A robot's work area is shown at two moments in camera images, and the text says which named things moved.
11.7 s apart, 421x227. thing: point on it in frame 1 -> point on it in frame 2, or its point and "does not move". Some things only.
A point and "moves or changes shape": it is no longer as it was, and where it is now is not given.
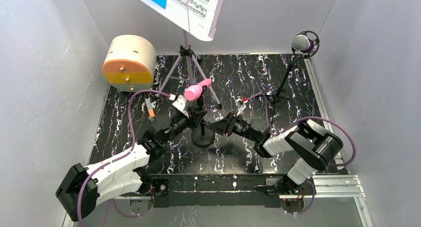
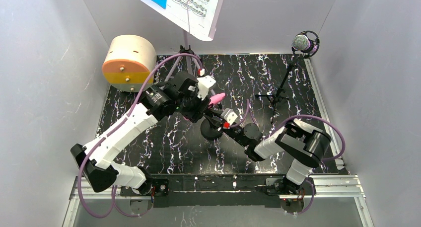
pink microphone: (193, 92) moves or changes shape
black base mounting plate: (228, 190) does not move
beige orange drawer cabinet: (130, 63) does not move
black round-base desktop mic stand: (202, 137) moves or changes shape
